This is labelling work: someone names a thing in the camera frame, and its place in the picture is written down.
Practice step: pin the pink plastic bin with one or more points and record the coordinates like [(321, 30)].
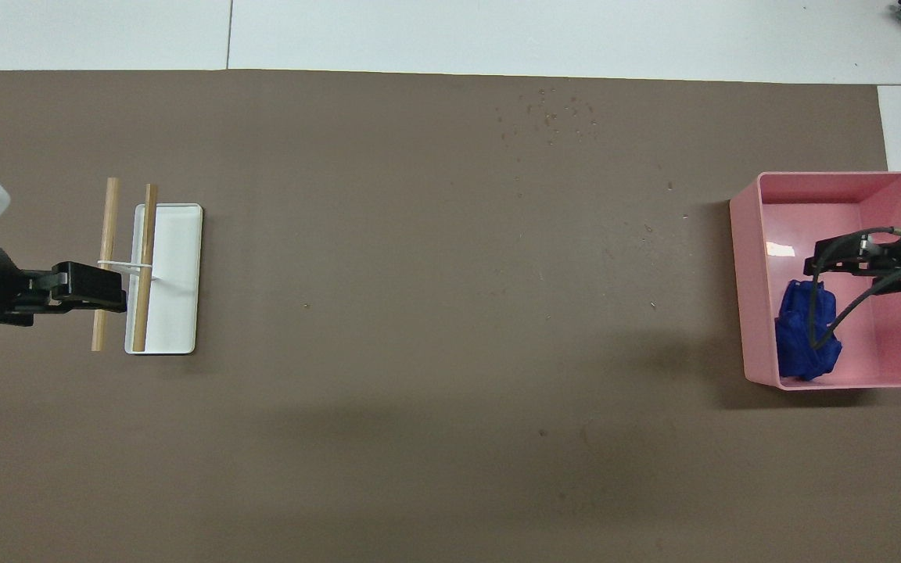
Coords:
[(888, 344)]

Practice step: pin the brown table mat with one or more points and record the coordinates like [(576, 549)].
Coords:
[(419, 352)]

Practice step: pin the blue towel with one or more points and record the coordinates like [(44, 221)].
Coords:
[(798, 344)]

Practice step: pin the white rack with wooden rods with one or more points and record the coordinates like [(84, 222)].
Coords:
[(177, 274)]

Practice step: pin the spilled water drops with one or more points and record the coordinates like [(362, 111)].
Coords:
[(551, 119)]

